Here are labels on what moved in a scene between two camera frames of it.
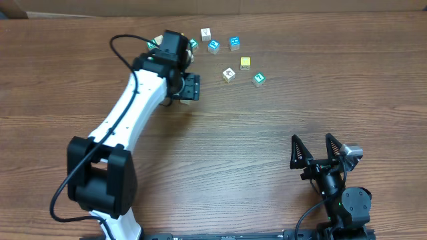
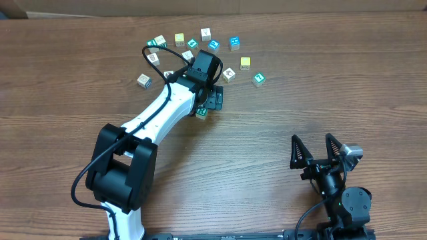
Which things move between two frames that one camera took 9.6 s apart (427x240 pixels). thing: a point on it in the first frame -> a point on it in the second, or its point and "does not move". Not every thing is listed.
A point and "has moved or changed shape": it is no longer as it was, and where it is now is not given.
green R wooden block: (185, 101) has moved or changed shape
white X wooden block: (191, 55) does not move
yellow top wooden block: (245, 63) does not move
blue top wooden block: (235, 43) does not move
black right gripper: (317, 166) does not move
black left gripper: (191, 85) -> (214, 96)
